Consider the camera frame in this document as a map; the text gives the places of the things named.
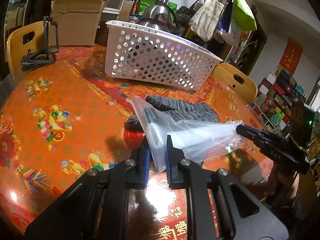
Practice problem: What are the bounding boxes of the right wooden chair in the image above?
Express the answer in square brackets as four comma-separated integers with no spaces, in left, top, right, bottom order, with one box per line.
[213,63,258,105]

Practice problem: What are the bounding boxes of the green shopping bag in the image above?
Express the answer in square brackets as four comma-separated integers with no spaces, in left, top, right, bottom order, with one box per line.
[135,0,177,15]

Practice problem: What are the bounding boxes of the red wall poster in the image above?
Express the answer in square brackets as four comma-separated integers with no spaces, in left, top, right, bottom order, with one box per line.
[278,38,303,75]

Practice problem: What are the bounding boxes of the stainless steel kettle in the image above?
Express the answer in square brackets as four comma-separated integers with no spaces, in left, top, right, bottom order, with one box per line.
[137,0,180,33]

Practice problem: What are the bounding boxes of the left wooden chair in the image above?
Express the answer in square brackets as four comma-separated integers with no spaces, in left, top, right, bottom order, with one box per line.
[7,21,44,83]

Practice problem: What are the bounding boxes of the wooden chair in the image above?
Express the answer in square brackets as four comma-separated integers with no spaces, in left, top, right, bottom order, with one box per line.
[7,21,44,83]
[213,63,258,105]

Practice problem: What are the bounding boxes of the clear plastic bag with cotton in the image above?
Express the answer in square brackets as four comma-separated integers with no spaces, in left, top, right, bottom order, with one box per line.
[131,96,245,172]

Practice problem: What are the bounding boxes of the shelf with boxes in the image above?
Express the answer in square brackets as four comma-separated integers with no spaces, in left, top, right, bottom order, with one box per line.
[251,69,306,135]

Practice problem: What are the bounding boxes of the beige canvas tote bag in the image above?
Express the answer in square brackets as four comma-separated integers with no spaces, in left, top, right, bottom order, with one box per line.
[189,0,227,42]

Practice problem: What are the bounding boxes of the grey knitted work glove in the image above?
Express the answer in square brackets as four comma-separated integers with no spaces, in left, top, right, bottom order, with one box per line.
[124,94,221,133]

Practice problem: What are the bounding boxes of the white perforated plastic basket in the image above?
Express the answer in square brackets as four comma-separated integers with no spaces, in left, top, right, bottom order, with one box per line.
[105,21,222,91]

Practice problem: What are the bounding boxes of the brown cardboard box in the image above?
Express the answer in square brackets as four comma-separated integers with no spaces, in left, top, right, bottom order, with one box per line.
[49,0,105,46]

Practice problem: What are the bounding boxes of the lime green hanging bag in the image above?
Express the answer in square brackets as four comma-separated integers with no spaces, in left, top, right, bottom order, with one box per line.
[232,0,257,31]

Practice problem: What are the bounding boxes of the red floral tablecloth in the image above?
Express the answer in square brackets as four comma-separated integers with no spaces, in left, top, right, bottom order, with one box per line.
[1,46,272,239]

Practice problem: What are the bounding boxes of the black phone stand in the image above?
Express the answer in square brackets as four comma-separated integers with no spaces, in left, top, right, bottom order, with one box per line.
[21,16,59,72]

